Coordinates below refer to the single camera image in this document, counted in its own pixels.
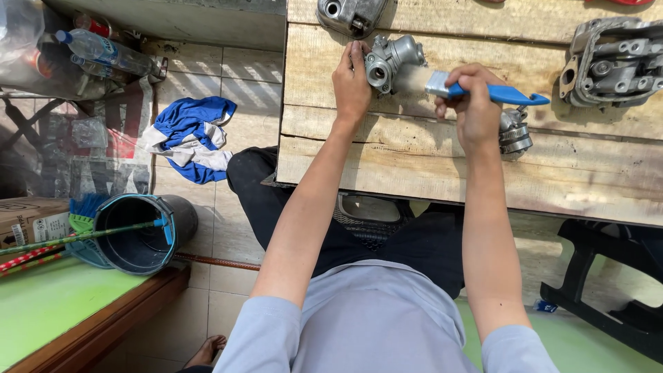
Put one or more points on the printed banner sheet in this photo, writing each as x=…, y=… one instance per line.
x=98, y=140

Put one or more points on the wooden plank workbench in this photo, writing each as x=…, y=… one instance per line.
x=466, y=155

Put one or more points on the clear plastic water bottle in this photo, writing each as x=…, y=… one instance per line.
x=106, y=52

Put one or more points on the blue and green broom head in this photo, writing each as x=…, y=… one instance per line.
x=83, y=212

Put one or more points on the black plastic stool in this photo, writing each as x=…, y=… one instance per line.
x=603, y=290

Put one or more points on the person's right hand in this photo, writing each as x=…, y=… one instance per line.
x=474, y=116

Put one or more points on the small ribbed metal engine part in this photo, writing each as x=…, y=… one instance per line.
x=514, y=132

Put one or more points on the red striped broom stick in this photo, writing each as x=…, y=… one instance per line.
x=31, y=256

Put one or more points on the black plastic bucket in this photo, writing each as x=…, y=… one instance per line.
x=142, y=233

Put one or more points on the silver metal engine cover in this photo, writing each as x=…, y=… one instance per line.
x=349, y=14

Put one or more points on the person's right fingers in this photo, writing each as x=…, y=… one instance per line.
x=456, y=96

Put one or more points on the grey engine cylinder head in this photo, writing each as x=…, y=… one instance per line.
x=614, y=62

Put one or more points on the clear plastic bag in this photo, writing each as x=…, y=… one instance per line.
x=31, y=41

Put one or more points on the green topped wooden table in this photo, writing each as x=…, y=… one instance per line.
x=67, y=316

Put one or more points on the small blue wrapper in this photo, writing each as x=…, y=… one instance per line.
x=545, y=306

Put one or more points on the person's left fingers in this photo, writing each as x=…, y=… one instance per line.
x=357, y=52

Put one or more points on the green striped broom stick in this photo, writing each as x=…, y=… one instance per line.
x=77, y=237

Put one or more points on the blue and white cloth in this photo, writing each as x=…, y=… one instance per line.
x=194, y=137

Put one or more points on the brown cardboard box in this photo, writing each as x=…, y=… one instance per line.
x=31, y=220

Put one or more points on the silver metal carburetor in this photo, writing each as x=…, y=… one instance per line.
x=391, y=62

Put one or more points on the person's left hand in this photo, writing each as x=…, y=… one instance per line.
x=350, y=88

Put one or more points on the red object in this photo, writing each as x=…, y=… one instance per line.
x=619, y=1

